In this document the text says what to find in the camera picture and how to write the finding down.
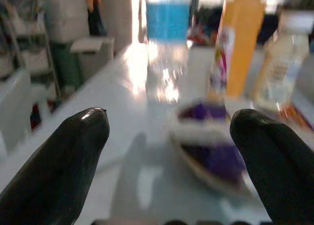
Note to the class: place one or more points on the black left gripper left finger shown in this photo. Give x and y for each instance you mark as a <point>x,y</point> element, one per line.
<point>61,166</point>

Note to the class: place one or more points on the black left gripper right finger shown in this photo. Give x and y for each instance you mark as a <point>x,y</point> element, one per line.
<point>277,166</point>

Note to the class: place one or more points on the purple bowl white rim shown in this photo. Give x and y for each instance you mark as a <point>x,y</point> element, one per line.
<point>211,158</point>

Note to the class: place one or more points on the clear bottle white cap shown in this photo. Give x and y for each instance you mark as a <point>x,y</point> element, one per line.
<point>282,63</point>

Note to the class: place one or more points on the white lidded trash bin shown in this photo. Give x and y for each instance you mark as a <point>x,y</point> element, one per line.
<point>94,56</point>

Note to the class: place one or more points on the metal shelf rack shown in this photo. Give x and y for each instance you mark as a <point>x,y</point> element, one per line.
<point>32,53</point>

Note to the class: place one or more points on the orange juice carton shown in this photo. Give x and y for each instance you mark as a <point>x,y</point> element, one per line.
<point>245,38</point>

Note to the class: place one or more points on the dark hanging garment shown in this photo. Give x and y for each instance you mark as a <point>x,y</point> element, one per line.
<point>96,19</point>

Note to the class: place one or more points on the dark bag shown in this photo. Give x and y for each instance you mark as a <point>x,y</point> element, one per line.
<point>208,21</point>

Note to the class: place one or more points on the clear water bottle blue label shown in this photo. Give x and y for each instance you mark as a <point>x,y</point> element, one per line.
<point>166,21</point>

